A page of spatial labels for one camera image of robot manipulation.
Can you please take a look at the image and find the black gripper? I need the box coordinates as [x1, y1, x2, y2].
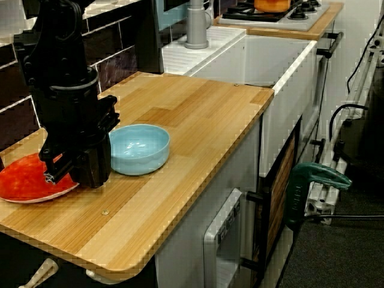
[32, 80, 121, 189]

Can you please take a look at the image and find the light blue bowl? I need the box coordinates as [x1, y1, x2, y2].
[108, 124, 171, 176]

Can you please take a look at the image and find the red plate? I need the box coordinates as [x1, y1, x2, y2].
[0, 152, 79, 204]

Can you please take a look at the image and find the dark grey cabinet panel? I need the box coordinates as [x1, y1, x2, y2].
[131, 0, 164, 74]

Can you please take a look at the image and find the cream shelf ledge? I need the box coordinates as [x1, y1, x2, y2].
[0, 0, 142, 47]

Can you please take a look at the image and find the white dishwasher door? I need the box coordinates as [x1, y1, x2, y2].
[202, 188, 242, 288]

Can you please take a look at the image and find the white container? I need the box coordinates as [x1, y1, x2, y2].
[0, 0, 28, 35]

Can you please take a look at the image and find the grey toy faucet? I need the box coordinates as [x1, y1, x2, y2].
[184, 0, 212, 50]

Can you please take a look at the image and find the wooden slat crate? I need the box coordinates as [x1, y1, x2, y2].
[266, 133, 296, 257]

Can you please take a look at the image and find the black burner grate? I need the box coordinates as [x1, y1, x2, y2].
[222, 0, 304, 22]

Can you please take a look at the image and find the green clamp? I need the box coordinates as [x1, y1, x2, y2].
[284, 163, 353, 230]

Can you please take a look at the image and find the white sink unit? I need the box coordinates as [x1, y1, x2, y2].
[161, 25, 318, 178]

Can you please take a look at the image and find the white oven door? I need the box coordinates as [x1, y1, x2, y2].
[301, 55, 329, 145]

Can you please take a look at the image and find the wooden stove countertop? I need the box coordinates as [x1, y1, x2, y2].
[213, 2, 344, 41]

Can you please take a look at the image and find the orange pot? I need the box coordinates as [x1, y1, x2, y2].
[253, 0, 292, 13]

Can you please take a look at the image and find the grey stove top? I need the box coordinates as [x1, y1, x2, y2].
[218, 0, 331, 32]

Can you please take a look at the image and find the cream drawer handle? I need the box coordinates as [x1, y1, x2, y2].
[19, 258, 58, 288]

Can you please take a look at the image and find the white drawer handle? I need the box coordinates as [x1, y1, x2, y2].
[85, 268, 121, 285]

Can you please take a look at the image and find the black metal cabinet frame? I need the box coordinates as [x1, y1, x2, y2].
[241, 115, 302, 288]

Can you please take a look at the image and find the silver aluminium frame rail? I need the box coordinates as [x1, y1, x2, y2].
[303, 35, 384, 226]

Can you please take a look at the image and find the thick black curved cable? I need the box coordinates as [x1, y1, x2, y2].
[329, 104, 369, 143]

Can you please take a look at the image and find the thin black cable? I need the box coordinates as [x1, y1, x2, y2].
[347, 0, 384, 93]

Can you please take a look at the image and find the grey oven bar handle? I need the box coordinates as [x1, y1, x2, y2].
[317, 31, 344, 59]

